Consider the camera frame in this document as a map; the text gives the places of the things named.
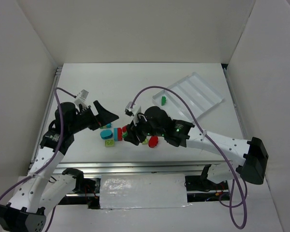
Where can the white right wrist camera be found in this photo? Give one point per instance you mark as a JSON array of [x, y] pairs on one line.
[[133, 110]]

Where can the green lego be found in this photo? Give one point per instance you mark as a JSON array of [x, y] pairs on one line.
[[125, 135]]

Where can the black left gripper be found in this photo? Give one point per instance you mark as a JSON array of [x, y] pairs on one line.
[[91, 118]]

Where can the white divided plastic tray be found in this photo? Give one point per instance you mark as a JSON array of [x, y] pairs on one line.
[[195, 92]]

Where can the cyan oval lego brick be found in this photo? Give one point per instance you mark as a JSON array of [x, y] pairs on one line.
[[106, 134]]

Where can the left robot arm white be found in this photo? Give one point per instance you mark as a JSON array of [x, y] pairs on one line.
[[27, 210]]

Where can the red 2x4 lego brick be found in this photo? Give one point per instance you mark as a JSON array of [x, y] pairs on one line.
[[119, 134]]

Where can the red oval lego brick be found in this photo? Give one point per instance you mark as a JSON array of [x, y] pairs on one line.
[[153, 141]]

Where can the cyan 2x4 lego plate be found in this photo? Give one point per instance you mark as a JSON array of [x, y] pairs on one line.
[[115, 134]]

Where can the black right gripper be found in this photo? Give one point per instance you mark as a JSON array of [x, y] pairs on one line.
[[136, 133]]

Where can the lime square lego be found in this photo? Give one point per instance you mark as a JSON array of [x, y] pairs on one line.
[[145, 142]]

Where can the green sloped lego brick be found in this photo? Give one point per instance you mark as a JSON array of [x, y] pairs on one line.
[[163, 100]]

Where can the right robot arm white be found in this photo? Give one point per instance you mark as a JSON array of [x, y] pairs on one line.
[[245, 159]]

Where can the lime 2x2 lego plate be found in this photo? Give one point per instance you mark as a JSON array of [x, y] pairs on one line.
[[109, 143]]

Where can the red curved lego brick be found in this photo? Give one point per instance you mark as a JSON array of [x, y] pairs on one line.
[[124, 129]]

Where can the white foil cover plate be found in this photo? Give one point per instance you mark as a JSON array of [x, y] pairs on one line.
[[143, 191]]

